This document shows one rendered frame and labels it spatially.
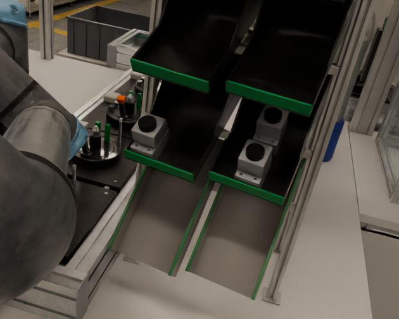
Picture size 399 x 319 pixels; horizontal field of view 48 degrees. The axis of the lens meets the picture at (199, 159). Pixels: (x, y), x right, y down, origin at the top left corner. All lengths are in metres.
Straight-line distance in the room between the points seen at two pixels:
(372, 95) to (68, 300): 1.41
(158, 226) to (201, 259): 0.10
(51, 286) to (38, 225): 0.60
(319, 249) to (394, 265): 0.39
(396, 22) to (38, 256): 1.66
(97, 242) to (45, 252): 0.66
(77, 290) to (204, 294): 0.29
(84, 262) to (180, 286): 0.23
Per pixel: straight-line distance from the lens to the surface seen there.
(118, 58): 2.12
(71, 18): 2.95
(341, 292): 1.13
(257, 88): 0.66
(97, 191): 1.07
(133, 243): 0.88
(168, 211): 0.87
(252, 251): 0.85
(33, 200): 0.28
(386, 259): 1.53
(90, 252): 0.94
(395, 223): 1.45
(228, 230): 0.86
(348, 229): 1.33
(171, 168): 0.73
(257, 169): 0.71
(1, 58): 0.65
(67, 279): 0.88
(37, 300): 0.93
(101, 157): 1.16
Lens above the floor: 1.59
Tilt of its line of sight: 30 degrees down
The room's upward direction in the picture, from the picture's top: 10 degrees clockwise
